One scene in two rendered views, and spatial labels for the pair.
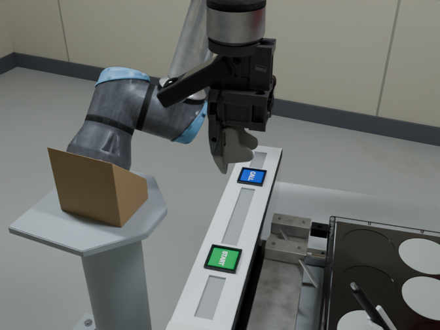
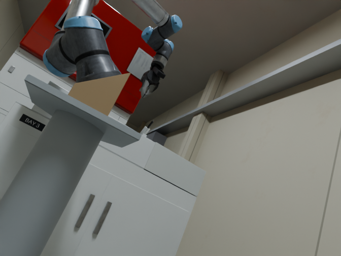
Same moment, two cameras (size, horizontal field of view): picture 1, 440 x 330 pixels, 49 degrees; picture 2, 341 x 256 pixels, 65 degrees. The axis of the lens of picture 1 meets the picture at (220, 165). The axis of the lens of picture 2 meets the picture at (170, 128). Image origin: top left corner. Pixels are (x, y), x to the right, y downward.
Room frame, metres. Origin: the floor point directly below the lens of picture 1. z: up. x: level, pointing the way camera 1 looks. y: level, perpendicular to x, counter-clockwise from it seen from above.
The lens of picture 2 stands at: (1.28, 1.08, 0.63)
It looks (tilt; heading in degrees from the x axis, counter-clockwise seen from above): 19 degrees up; 230
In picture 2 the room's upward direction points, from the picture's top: 24 degrees clockwise
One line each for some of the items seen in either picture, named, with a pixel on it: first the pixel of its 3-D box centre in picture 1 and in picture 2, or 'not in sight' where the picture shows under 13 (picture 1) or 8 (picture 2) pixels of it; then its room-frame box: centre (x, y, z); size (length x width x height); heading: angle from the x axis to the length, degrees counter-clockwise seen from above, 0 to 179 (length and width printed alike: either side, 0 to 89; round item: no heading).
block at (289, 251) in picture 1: (285, 250); not in sight; (0.72, -0.13, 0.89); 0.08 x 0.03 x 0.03; 76
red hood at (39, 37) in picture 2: not in sight; (89, 62); (0.65, -0.94, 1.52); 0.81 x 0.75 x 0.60; 166
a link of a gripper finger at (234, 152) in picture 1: (234, 153); (147, 92); (0.60, -0.02, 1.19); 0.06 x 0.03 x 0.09; 76
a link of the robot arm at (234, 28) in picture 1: (236, 21); (159, 62); (0.62, -0.02, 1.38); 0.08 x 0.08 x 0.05
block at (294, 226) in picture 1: (291, 224); not in sight; (0.79, -0.15, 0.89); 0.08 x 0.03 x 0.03; 76
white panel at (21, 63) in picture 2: not in sight; (64, 109); (0.72, -0.64, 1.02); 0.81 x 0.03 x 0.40; 166
